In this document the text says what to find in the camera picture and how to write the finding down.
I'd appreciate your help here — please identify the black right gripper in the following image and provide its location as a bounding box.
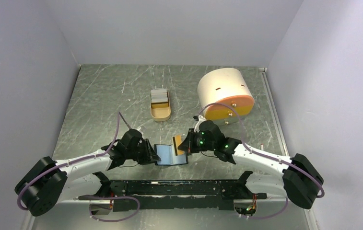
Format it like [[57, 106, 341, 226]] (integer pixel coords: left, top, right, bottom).
[[178, 128, 216, 153]]

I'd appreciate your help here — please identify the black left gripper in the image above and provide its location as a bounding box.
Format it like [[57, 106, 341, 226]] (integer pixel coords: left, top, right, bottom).
[[126, 138, 161, 165]]

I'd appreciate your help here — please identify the aluminium extrusion rail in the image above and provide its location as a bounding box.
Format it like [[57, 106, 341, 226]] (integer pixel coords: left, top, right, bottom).
[[259, 67, 312, 230]]

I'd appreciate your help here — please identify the cream cylindrical drawer box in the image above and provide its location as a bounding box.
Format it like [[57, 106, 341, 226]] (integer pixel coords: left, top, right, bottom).
[[197, 68, 255, 125]]

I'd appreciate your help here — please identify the stack of credit cards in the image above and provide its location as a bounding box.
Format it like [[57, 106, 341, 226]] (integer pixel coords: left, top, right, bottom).
[[150, 89, 169, 104]]

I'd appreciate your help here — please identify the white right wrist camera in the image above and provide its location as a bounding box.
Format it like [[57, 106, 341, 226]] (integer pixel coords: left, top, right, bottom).
[[193, 115, 207, 132]]

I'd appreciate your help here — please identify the beige oval card tray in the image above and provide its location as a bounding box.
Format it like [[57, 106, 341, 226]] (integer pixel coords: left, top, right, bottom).
[[150, 93, 171, 122]]

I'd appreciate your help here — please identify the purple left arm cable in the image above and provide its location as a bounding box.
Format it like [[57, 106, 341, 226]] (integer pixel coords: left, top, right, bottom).
[[16, 112, 141, 223]]

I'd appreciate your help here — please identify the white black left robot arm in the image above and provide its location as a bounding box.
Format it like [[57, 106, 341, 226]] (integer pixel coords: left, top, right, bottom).
[[15, 129, 161, 217]]

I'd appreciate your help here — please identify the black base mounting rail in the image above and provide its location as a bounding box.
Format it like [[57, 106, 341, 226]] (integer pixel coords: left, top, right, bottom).
[[79, 179, 267, 212]]

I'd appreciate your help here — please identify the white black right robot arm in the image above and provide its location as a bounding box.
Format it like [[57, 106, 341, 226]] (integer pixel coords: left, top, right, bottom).
[[176, 120, 324, 209]]

